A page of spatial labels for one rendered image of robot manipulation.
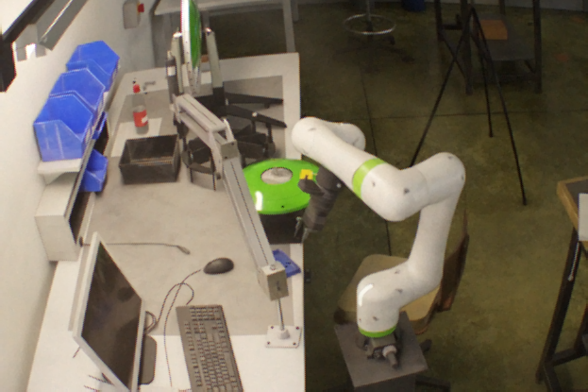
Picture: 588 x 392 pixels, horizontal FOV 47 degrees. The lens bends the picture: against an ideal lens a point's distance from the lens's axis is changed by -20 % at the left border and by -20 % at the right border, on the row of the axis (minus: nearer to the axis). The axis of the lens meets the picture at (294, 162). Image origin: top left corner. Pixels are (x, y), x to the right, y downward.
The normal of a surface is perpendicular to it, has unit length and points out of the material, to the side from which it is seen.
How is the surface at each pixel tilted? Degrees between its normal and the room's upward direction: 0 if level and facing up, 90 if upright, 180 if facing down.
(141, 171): 93
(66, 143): 92
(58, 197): 0
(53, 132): 92
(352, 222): 0
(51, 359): 0
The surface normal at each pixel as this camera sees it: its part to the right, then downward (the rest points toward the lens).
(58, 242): 0.00, 0.52
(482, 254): -0.08, -0.85
